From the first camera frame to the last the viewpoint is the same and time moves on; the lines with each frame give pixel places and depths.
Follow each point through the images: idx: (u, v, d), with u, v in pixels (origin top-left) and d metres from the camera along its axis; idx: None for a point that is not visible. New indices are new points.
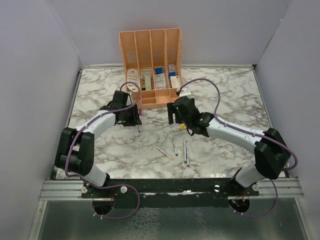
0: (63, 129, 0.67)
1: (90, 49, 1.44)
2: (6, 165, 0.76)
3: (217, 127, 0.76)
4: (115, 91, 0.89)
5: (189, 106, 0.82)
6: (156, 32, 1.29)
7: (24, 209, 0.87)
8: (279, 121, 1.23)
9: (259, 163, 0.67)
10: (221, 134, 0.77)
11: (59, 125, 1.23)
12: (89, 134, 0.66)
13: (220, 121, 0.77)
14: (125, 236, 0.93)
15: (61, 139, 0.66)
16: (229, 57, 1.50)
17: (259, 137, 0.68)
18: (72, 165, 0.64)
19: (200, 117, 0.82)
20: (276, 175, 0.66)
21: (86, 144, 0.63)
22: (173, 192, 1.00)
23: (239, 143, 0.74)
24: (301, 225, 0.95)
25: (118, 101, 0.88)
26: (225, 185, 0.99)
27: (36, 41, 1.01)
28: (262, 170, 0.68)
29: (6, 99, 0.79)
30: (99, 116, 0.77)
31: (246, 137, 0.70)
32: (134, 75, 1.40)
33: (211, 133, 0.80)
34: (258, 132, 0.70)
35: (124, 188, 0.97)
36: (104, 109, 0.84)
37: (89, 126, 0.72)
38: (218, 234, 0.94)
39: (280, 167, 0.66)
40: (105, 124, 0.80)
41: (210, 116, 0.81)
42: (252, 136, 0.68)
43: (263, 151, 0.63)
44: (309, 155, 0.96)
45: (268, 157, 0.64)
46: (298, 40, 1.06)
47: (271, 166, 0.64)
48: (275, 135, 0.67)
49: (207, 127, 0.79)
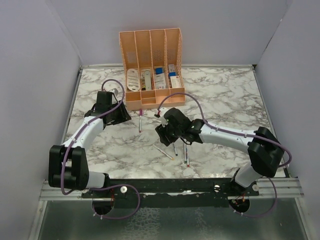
0: (50, 148, 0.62)
1: (90, 49, 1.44)
2: (6, 165, 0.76)
3: (209, 132, 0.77)
4: (97, 94, 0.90)
5: (178, 116, 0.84)
6: (156, 32, 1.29)
7: (24, 209, 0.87)
8: (280, 121, 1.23)
9: (255, 164, 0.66)
10: (213, 139, 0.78)
11: (59, 124, 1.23)
12: (80, 149, 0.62)
13: (211, 126, 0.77)
14: (125, 236, 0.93)
15: (50, 159, 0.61)
16: (229, 57, 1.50)
17: (251, 138, 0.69)
18: (68, 182, 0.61)
19: (191, 125, 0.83)
20: (273, 173, 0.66)
21: (78, 160, 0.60)
22: (173, 192, 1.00)
23: (234, 146, 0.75)
24: (301, 225, 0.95)
25: (102, 103, 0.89)
26: (225, 185, 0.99)
27: (36, 41, 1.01)
28: (259, 170, 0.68)
29: (7, 99, 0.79)
30: (86, 124, 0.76)
31: (238, 138, 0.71)
32: (134, 75, 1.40)
33: (204, 139, 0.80)
34: (249, 132, 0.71)
35: (124, 188, 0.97)
36: (89, 114, 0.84)
37: (78, 140, 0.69)
38: (218, 234, 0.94)
39: (276, 164, 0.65)
40: (94, 131, 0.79)
41: (201, 122, 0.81)
42: (244, 137, 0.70)
43: (257, 151, 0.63)
44: (309, 155, 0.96)
45: (264, 156, 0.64)
46: (298, 40, 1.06)
47: (267, 164, 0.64)
48: (266, 134, 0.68)
49: (199, 133, 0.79)
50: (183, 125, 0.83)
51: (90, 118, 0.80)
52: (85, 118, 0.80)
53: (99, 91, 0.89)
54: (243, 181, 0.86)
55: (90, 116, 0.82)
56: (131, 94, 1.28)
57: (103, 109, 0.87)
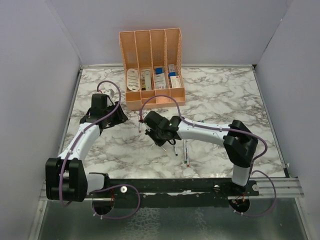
0: (46, 162, 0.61)
1: (90, 49, 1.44)
2: (6, 165, 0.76)
3: (186, 129, 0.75)
4: (92, 99, 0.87)
5: (155, 117, 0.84)
6: (156, 32, 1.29)
7: (24, 208, 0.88)
8: (279, 121, 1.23)
9: (232, 156, 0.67)
10: (191, 135, 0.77)
11: (59, 125, 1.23)
12: (77, 161, 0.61)
13: (188, 122, 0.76)
14: (125, 236, 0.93)
15: (47, 172, 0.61)
16: (229, 57, 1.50)
17: (226, 132, 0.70)
18: (66, 193, 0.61)
19: (169, 123, 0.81)
20: (248, 164, 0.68)
21: (75, 173, 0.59)
22: (173, 192, 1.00)
23: (211, 141, 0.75)
24: (302, 225, 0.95)
25: (97, 107, 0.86)
26: (224, 186, 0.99)
27: (35, 40, 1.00)
28: (236, 161, 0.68)
29: (7, 98, 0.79)
30: (82, 132, 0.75)
31: (214, 133, 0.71)
32: (134, 75, 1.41)
33: (182, 135, 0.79)
34: (224, 126, 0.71)
35: (124, 188, 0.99)
36: (85, 120, 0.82)
37: (74, 151, 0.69)
38: (218, 234, 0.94)
39: (250, 155, 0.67)
40: (90, 138, 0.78)
41: (178, 119, 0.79)
42: (220, 131, 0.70)
43: (232, 145, 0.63)
44: (309, 155, 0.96)
45: (240, 149, 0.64)
46: (297, 40, 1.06)
47: (243, 156, 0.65)
48: (240, 126, 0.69)
49: (177, 131, 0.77)
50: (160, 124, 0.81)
51: (85, 125, 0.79)
52: (80, 127, 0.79)
53: (93, 95, 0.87)
54: (241, 181, 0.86)
55: (86, 122, 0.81)
56: (131, 94, 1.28)
57: (100, 113, 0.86)
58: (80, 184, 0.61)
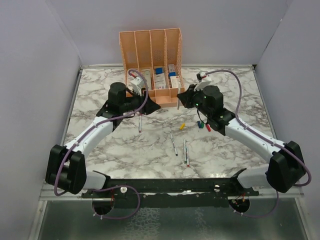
0: (51, 147, 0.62)
1: (90, 49, 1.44)
2: (6, 165, 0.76)
3: (236, 128, 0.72)
4: (108, 93, 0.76)
5: (218, 101, 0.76)
6: (156, 32, 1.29)
7: (24, 209, 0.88)
8: (280, 121, 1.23)
9: (271, 173, 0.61)
10: (239, 136, 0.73)
11: (59, 125, 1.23)
12: (79, 154, 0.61)
13: (240, 122, 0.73)
14: (125, 236, 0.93)
15: (50, 158, 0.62)
16: (229, 57, 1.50)
17: (278, 148, 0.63)
18: (63, 183, 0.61)
19: (220, 114, 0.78)
20: (286, 190, 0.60)
21: (75, 166, 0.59)
22: (173, 192, 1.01)
23: (257, 151, 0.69)
24: (302, 225, 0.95)
25: (114, 103, 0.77)
26: (224, 185, 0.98)
27: (35, 41, 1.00)
28: (272, 181, 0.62)
29: (7, 99, 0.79)
30: (94, 126, 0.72)
31: (264, 144, 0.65)
32: (134, 75, 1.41)
33: (227, 131, 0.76)
34: (278, 142, 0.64)
35: (124, 188, 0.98)
36: (101, 114, 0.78)
37: (81, 143, 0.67)
38: (218, 234, 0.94)
39: (291, 183, 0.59)
40: (101, 134, 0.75)
41: (231, 115, 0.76)
42: (271, 145, 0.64)
43: (279, 163, 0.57)
44: (309, 155, 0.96)
45: (284, 171, 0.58)
46: (298, 40, 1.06)
47: (284, 179, 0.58)
48: (296, 149, 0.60)
49: (225, 125, 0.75)
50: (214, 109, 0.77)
51: (100, 119, 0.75)
52: (95, 119, 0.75)
53: (111, 89, 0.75)
54: (246, 184, 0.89)
55: (102, 117, 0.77)
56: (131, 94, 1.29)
57: (117, 109, 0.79)
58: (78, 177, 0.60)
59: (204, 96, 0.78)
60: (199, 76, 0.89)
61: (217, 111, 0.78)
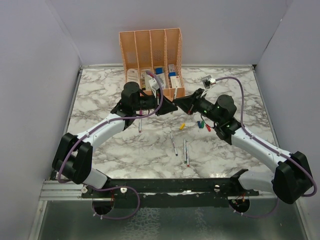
0: (63, 135, 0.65)
1: (90, 48, 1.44)
2: (6, 165, 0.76)
3: (242, 138, 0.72)
4: (121, 93, 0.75)
5: (231, 111, 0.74)
6: (156, 32, 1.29)
7: (24, 209, 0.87)
8: (279, 121, 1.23)
9: (277, 184, 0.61)
10: (245, 146, 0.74)
11: (59, 125, 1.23)
12: (88, 145, 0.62)
13: (246, 131, 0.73)
14: (125, 236, 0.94)
15: (61, 144, 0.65)
16: (229, 57, 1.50)
17: (284, 158, 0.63)
18: (68, 172, 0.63)
19: (229, 122, 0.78)
20: (293, 200, 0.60)
21: (82, 156, 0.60)
22: (173, 192, 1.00)
23: (264, 161, 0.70)
24: (302, 225, 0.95)
25: (126, 104, 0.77)
26: (225, 185, 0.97)
27: (35, 41, 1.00)
28: (278, 191, 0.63)
29: (7, 99, 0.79)
30: (107, 122, 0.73)
31: (270, 154, 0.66)
32: (134, 75, 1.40)
33: (233, 141, 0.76)
34: (284, 152, 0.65)
35: (124, 188, 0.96)
36: (115, 112, 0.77)
37: (91, 135, 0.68)
38: (218, 234, 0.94)
39: (297, 193, 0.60)
40: (113, 130, 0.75)
41: (238, 124, 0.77)
42: (277, 155, 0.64)
43: (285, 173, 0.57)
44: (309, 156, 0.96)
45: (291, 181, 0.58)
46: (298, 40, 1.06)
47: (290, 189, 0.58)
48: (301, 160, 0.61)
49: (231, 135, 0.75)
50: (224, 119, 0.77)
51: (114, 116, 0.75)
52: (109, 115, 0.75)
53: (124, 91, 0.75)
54: (247, 186, 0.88)
55: (114, 114, 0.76)
56: None
57: (129, 110, 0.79)
58: (82, 168, 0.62)
59: (217, 106, 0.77)
60: (207, 82, 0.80)
61: (226, 120, 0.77)
